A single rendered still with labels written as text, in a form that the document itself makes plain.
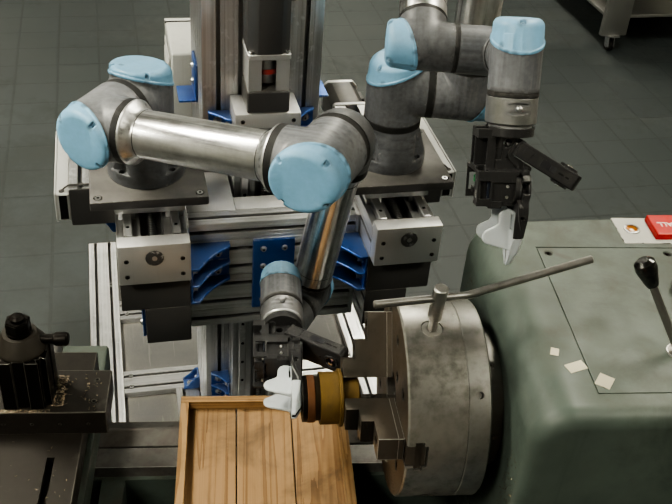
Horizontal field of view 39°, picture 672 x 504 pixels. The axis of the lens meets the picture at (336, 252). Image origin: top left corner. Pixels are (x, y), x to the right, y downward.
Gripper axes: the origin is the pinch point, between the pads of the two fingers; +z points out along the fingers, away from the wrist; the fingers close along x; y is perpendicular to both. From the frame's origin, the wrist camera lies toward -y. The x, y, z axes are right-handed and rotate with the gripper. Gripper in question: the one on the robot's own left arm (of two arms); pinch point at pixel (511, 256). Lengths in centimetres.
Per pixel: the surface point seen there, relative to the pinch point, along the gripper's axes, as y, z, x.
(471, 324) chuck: 6.1, 10.2, 2.4
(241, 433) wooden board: 41, 40, -20
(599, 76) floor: -153, 9, -365
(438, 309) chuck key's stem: 12.3, 6.3, 6.3
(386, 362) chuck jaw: 17.8, 18.9, -3.6
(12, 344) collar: 76, 17, -6
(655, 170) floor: -149, 42, -274
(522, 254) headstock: -5.4, 3.2, -11.7
